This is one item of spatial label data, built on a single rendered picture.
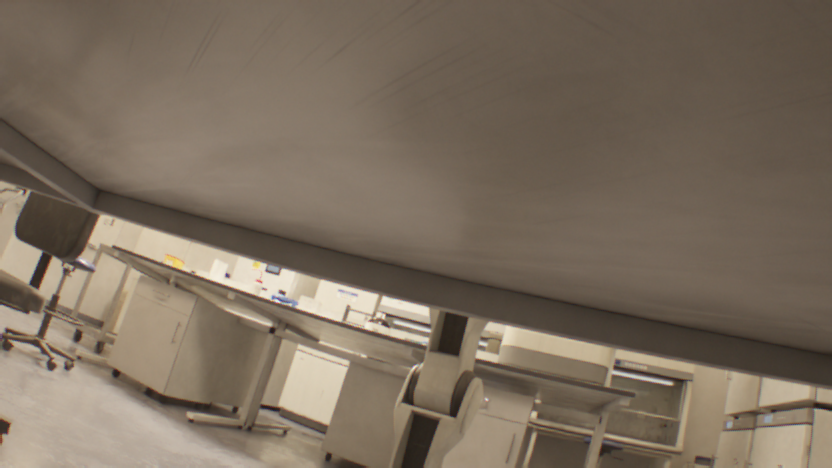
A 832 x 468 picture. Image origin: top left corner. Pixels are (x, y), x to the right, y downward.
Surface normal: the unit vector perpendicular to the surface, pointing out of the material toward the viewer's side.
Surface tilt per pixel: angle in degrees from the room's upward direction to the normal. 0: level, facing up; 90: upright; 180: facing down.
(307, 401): 90
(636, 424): 90
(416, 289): 90
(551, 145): 180
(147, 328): 90
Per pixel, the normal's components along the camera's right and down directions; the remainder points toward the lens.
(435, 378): -0.37, -0.44
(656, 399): -0.18, -0.52
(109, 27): -0.29, 0.90
